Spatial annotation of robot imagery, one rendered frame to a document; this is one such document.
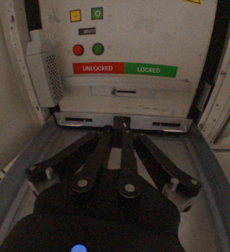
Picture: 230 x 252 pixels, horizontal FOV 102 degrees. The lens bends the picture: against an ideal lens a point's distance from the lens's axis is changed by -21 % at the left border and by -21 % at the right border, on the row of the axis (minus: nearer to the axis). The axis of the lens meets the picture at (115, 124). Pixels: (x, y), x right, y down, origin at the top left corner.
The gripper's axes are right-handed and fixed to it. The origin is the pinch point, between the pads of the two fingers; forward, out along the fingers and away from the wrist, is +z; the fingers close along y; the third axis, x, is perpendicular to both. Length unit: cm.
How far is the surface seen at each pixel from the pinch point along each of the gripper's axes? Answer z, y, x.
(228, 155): 23, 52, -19
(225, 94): 15.6, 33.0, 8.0
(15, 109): 13.5, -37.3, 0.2
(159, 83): 15.7, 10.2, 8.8
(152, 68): 18.3, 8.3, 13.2
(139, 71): 18.7, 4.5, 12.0
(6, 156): 7.3, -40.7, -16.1
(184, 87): 15.9, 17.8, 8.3
